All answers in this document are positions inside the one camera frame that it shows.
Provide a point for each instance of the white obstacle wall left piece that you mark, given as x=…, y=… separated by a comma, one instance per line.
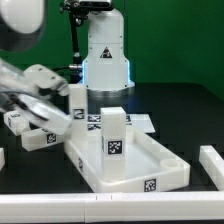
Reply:
x=2, y=158

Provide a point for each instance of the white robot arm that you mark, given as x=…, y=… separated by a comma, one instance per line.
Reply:
x=22, y=23

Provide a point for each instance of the white fence bar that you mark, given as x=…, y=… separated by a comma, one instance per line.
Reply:
x=213, y=164
x=111, y=207

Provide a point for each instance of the white marker sheet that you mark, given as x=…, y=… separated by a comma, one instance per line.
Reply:
x=140, y=121

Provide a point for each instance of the white right fence bar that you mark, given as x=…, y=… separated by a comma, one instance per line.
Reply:
x=213, y=164

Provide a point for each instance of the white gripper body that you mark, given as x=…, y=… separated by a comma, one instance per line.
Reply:
x=36, y=109

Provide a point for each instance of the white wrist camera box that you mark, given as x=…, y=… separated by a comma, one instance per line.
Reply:
x=44, y=78

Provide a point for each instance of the white desk tabletop tray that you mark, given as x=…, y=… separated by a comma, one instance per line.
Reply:
x=149, y=165

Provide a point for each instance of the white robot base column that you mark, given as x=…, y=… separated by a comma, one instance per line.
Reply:
x=106, y=70

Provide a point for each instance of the white front fence bar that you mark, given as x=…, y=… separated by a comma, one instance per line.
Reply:
x=111, y=207

